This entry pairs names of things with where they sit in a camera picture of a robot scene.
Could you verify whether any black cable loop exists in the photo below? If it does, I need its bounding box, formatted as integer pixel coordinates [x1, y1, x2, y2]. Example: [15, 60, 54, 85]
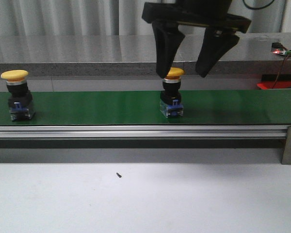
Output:
[242, 0, 275, 11]

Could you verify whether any green conveyor belt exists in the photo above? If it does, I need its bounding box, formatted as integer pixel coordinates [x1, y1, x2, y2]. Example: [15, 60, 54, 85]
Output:
[0, 89, 291, 126]

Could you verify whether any small sensor circuit board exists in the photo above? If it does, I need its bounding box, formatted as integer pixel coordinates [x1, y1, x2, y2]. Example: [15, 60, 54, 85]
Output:
[271, 42, 291, 56]

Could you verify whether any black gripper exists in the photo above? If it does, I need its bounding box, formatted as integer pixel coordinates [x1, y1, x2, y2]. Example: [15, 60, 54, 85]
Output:
[142, 0, 251, 79]

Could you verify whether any red black sensor wire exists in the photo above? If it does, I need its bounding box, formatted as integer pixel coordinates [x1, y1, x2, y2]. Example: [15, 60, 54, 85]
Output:
[271, 51, 291, 89]

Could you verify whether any yellow mushroom push button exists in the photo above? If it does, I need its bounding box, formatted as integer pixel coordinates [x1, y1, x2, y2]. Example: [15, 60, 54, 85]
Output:
[1, 69, 35, 121]
[160, 67, 184, 118]

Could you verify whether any aluminium conveyor frame rail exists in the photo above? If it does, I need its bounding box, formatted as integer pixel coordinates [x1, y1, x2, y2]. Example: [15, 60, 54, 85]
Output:
[0, 125, 288, 139]

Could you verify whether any red plastic tray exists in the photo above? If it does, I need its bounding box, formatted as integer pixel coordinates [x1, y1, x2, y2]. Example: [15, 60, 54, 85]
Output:
[257, 81, 291, 90]

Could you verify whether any grey stone counter slab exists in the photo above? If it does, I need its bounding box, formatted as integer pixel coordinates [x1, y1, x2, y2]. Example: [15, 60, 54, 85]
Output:
[0, 33, 291, 76]

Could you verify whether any white pleated curtain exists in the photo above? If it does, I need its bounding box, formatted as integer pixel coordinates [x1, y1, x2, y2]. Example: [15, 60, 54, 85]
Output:
[0, 0, 291, 36]

